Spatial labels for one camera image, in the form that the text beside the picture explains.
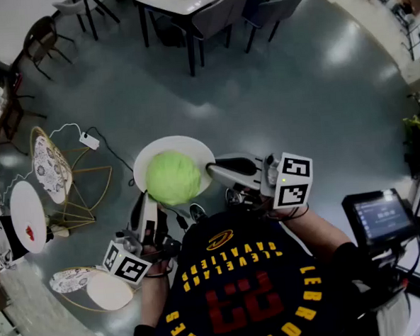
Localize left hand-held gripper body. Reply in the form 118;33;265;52
99;208;185;287

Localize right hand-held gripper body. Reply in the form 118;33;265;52
251;149;316;211

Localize green cabbage head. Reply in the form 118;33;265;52
144;148;204;208

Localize white round plate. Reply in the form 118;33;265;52
131;133;219;202

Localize person's right forearm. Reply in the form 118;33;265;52
278;202;361;267

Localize person's left forearm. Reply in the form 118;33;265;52
137;271;179;334

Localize person's left hand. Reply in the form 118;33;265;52
142;242;176;279

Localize person's right shoe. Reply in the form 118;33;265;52
224;186;244;209

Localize person's shoe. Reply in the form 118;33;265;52
189;201;210;223
224;186;244;209

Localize person's left shoe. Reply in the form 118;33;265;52
189;201;210;223

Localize person's dark printed jersey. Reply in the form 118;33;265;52
145;202;382;336

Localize white power strip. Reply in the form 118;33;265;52
78;131;101;152

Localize black monitor screen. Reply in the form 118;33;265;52
341;186;420;251

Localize person's black right sleeve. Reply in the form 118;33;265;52
327;240;386;317

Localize white round side table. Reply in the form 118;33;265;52
8;179;48;256

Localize green leafy plant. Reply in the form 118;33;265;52
402;114;420;147

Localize dark blue upholstered chair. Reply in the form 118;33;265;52
241;0;311;55
190;0;255;68

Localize wooden side table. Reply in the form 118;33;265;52
0;76;50;158

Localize brown round-back chair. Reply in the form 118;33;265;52
21;13;78;83

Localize cream chair black legs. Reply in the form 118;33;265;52
51;0;122;44

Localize gold wire chair floral cushion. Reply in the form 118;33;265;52
28;122;117;227
48;262;144;316

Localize black power cable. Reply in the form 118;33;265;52
86;124;137;190

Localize white coiled cable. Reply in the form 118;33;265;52
0;122;87;201

